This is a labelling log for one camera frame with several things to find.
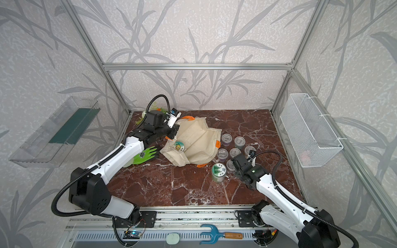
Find clear seed jar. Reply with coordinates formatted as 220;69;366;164
226;160;235;173
217;148;229;163
229;148;242;158

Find red label seed jar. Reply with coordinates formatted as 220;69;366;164
244;146;256;157

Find green tree label seed jar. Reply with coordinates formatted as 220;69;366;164
211;163;227;183

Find yellow label seed jar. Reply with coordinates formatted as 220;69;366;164
173;141;185;153

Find purple label seed jar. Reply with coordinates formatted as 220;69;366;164
221;133;233;147

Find beige canvas bag orange handles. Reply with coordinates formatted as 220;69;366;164
160;116;222;167

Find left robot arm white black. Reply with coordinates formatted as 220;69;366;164
69;124;179;223

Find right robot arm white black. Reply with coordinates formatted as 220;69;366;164
232;154;341;248

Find green black garden glove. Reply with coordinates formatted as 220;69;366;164
123;146;159;167

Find potted orange flower plant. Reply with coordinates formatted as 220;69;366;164
135;102;167;125

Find right base wiring bundle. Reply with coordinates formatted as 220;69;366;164
253;228;279;246

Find blue garden hand fork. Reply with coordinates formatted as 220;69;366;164
200;224;243;244

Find tape roll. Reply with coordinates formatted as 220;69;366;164
301;208;325;230

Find white oval button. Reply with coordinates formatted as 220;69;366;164
166;233;181;245

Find green circuit board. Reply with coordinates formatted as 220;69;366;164
123;230;143;240

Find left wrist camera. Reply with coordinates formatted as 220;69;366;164
144;107;182;129

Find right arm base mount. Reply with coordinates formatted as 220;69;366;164
234;210;257;228

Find white wire mesh basket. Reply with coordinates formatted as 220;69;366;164
280;93;344;168

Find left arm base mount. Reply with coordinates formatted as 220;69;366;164
112;211;157;228

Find clear plastic wall shelf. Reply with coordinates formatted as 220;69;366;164
9;97;100;168

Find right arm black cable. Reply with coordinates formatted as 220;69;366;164
251;150;360;248

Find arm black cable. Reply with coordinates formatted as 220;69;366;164
251;150;360;248
51;94;172;218

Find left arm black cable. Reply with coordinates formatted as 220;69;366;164
51;94;172;218

